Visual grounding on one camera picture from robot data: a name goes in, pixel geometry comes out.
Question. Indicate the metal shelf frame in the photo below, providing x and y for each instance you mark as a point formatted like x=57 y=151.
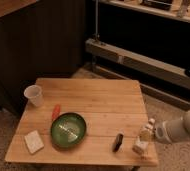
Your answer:
x=152 y=42

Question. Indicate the white sponge block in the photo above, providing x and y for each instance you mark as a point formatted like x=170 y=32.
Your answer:
x=33 y=142

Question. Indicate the clear plastic cup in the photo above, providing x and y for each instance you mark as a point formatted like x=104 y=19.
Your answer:
x=34 y=94

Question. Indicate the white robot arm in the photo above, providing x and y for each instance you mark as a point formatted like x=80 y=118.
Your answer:
x=167 y=132

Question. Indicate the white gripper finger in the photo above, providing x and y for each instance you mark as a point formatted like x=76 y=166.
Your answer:
x=146 y=136
x=149 y=127

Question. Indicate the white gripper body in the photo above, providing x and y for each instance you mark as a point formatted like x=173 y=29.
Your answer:
x=160 y=133

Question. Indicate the white plastic bottle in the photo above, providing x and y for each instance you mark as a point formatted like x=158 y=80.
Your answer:
x=140 y=147

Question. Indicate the orange carrot toy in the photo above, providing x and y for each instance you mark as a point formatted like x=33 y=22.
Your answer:
x=56 y=112

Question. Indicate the green bowl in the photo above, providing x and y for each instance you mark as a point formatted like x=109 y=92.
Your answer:
x=68 y=130

